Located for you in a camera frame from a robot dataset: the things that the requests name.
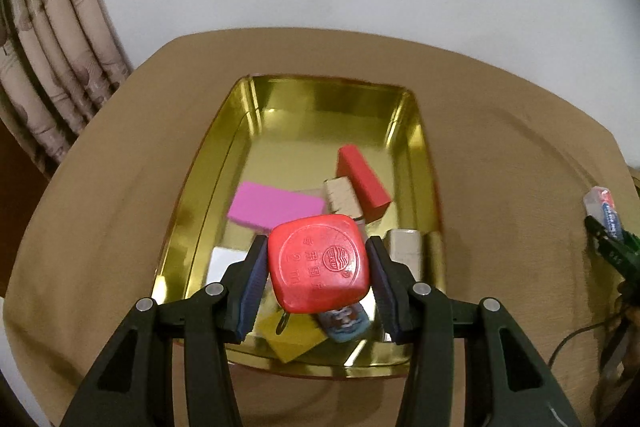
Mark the beige patterned curtain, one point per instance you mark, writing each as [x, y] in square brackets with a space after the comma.
[55, 57]

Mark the yellow wooden cube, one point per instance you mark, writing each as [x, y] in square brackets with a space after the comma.
[295, 337]

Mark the dark brown wooden panel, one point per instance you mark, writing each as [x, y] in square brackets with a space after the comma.
[20, 187]

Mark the red tin box gold interior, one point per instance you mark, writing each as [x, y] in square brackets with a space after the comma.
[300, 132]

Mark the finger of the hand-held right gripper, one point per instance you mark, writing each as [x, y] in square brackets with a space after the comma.
[622, 254]

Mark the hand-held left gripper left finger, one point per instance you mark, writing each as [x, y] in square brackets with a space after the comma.
[252, 292]

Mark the small blue cartoon tin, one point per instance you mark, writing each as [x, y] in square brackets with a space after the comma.
[345, 324]

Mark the clear plastic box blue label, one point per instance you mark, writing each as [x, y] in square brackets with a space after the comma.
[602, 207]

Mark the red rectangular block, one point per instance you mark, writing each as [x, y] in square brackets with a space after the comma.
[362, 179]

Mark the pink rectangular block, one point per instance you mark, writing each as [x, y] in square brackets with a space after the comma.
[275, 204]

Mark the small gold box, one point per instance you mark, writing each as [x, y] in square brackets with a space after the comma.
[405, 252]

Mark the white card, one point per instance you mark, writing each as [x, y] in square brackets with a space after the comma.
[225, 264]

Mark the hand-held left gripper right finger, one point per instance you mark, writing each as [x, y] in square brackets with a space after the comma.
[385, 292]

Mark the red rounded plastic box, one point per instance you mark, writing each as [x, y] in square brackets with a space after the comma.
[317, 262]

